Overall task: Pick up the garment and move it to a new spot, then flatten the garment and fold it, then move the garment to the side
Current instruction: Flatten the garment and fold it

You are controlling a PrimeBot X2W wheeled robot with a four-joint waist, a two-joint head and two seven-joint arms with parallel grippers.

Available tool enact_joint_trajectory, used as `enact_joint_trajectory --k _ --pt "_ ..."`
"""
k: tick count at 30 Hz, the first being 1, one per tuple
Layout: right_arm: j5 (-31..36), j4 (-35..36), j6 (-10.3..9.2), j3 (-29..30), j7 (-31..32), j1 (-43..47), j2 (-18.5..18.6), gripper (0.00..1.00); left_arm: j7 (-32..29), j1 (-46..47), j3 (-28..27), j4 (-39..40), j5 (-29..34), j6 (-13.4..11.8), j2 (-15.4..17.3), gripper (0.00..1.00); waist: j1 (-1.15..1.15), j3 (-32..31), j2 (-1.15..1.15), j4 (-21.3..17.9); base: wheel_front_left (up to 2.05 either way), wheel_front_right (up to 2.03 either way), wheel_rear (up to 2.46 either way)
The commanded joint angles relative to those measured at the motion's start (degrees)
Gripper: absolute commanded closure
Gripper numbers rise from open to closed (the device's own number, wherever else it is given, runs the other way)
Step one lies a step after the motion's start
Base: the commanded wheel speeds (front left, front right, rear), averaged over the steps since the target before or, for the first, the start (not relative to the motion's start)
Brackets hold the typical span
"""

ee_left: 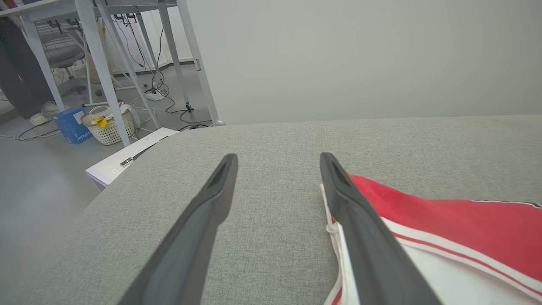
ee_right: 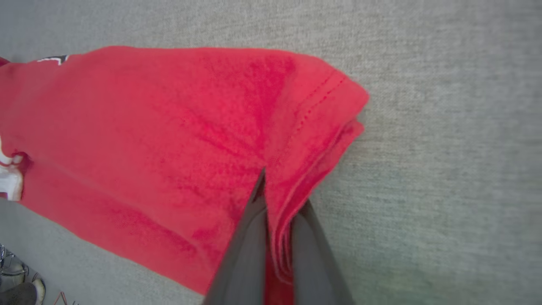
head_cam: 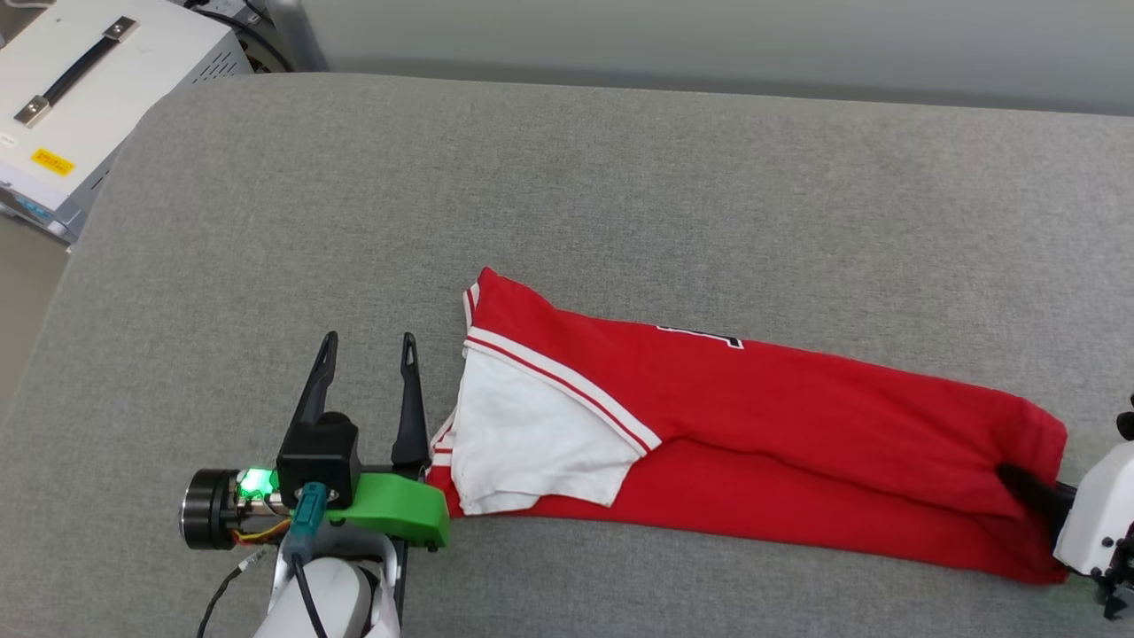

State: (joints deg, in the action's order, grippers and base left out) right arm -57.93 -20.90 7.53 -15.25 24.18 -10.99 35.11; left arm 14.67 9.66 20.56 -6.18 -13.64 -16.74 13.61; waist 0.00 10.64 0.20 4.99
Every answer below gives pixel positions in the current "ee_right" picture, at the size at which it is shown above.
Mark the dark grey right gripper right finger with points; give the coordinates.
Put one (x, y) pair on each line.
(313, 262)

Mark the grey fabric sofa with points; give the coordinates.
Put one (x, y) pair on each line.
(444, 148)

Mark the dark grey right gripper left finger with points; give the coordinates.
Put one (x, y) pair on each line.
(245, 254)

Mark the red white basketball jersey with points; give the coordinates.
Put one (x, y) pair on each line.
(148, 148)

